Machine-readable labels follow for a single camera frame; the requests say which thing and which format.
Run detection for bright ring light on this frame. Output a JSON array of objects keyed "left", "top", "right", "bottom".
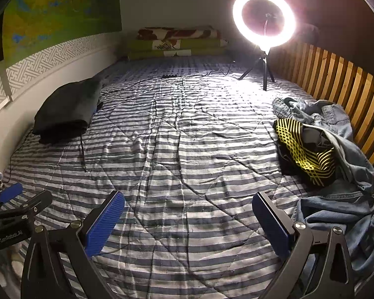
[{"left": 232, "top": 0, "right": 296, "bottom": 53}]

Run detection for black power strip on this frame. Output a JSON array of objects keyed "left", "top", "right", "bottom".
[{"left": 161, "top": 74, "right": 178, "bottom": 79}]

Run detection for green yellow wall map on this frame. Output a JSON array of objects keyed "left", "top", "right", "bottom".
[{"left": 2, "top": 0, "right": 121, "bottom": 67}]

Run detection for stacked folded blankets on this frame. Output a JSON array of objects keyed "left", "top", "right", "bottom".
[{"left": 126, "top": 26, "right": 228, "bottom": 60}]

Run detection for black yellow striped garment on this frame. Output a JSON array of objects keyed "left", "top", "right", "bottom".
[{"left": 273, "top": 118, "right": 337, "bottom": 188}]

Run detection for striped blue white bedspread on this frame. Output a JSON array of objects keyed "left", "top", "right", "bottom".
[{"left": 0, "top": 54, "right": 374, "bottom": 299}]

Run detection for folded dark clothes stack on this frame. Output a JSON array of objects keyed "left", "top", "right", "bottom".
[{"left": 32, "top": 78, "right": 103, "bottom": 145}]

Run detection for wooden slatted bed rail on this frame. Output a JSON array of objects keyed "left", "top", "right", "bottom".
[{"left": 270, "top": 42, "right": 374, "bottom": 166}]

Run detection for light blue denim jeans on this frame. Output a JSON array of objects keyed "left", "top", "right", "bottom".
[{"left": 272, "top": 97, "right": 374, "bottom": 276}]

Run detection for black tripod stand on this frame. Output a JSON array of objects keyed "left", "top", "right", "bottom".
[{"left": 238, "top": 51, "right": 275, "bottom": 91}]

